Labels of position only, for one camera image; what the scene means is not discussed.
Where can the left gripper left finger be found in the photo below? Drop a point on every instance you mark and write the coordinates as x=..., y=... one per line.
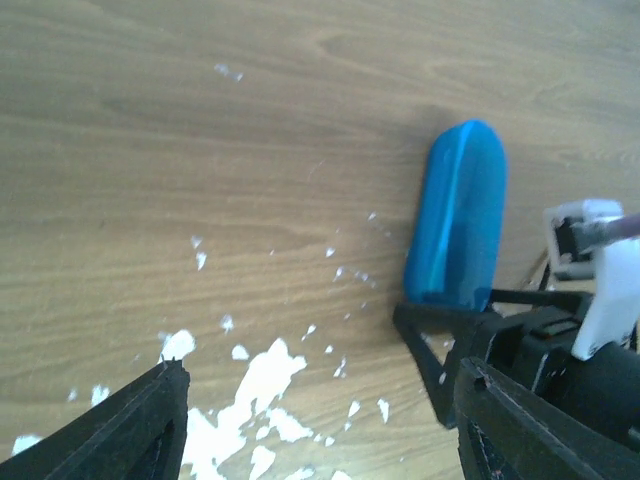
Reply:
x=137, y=433

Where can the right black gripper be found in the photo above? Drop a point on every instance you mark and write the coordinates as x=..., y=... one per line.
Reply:
x=532, y=348

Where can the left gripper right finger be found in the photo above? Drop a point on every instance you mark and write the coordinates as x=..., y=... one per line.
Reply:
x=507, y=432

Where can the blue translucent glasses case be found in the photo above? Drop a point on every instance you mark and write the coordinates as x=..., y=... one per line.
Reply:
x=455, y=244

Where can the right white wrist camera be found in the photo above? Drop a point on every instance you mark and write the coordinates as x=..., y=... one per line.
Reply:
x=592, y=239

